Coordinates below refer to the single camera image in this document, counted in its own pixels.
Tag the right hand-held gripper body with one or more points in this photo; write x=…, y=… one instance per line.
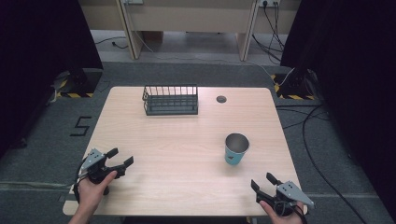
x=292, y=192

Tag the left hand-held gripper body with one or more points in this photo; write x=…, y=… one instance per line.
x=92, y=158

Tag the person's right hand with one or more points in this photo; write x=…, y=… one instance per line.
x=280, y=217

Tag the person's left hand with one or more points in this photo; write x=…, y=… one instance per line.
x=91, y=193

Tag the blue metal cup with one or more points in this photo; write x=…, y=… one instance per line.
x=236, y=152

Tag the black stand base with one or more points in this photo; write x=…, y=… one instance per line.
x=294, y=85
x=83, y=81

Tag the yellow black hazard tape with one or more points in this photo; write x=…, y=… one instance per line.
x=295, y=96

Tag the black curtain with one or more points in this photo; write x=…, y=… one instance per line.
x=40, y=62
x=355, y=77

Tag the white power strip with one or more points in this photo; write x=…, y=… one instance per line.
x=133, y=1

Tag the beige desk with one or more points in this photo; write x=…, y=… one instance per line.
x=186, y=15

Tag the wall power outlet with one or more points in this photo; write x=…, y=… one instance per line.
x=269, y=2

